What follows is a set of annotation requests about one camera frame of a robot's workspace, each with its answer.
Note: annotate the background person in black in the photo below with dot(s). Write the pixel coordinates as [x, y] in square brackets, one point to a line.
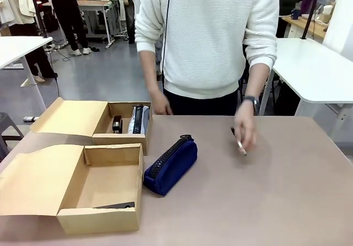
[66, 14]

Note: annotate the blue mug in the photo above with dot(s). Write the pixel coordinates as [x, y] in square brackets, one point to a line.
[295, 14]

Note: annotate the person's right forearm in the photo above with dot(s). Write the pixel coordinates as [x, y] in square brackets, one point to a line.
[149, 69]

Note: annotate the person's right hand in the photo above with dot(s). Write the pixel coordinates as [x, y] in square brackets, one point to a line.
[160, 104]

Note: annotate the person's left hand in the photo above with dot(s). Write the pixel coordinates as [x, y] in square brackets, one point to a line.
[246, 124]

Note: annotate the small dark stapler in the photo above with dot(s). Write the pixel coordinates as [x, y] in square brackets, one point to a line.
[117, 124]

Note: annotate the purple garment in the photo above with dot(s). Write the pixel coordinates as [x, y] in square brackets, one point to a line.
[307, 3]

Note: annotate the white hanging garment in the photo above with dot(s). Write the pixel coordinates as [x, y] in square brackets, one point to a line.
[7, 6]

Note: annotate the blue zippered pencil case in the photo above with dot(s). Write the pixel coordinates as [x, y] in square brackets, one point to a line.
[171, 171]

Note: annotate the person's left forearm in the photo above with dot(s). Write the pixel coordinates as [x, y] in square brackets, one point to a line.
[256, 80]

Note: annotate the grey workbench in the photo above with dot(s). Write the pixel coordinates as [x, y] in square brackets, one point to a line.
[91, 3]

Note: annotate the black trousers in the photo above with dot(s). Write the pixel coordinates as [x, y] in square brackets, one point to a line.
[201, 105]

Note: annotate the wooden desk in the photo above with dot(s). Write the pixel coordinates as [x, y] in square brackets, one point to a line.
[317, 26]

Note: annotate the grey zippered pencil case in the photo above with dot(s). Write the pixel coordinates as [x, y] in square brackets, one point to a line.
[132, 122]

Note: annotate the white table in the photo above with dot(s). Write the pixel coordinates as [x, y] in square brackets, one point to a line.
[311, 69]
[19, 47]

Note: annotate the person in white sweater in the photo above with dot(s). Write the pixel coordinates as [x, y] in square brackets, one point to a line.
[207, 36]

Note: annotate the cream hanging jacket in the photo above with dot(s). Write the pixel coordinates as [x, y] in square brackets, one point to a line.
[26, 3]

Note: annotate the white cylinder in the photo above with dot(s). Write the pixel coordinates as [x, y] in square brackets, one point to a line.
[328, 13]

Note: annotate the black pole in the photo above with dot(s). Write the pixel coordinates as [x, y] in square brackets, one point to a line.
[311, 14]
[38, 11]

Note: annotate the white panel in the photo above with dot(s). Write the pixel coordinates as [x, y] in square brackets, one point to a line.
[342, 14]

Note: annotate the dark wristwatch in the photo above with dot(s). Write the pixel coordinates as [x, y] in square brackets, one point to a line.
[252, 99]

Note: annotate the background person dark trousers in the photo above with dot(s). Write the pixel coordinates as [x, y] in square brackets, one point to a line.
[41, 61]

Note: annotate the brown cardboard box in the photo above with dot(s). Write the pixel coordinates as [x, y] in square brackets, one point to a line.
[71, 119]
[33, 179]

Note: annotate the grey stool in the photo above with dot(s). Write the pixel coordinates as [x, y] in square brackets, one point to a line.
[8, 122]

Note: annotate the black and white marker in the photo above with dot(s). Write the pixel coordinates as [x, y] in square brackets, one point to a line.
[242, 148]

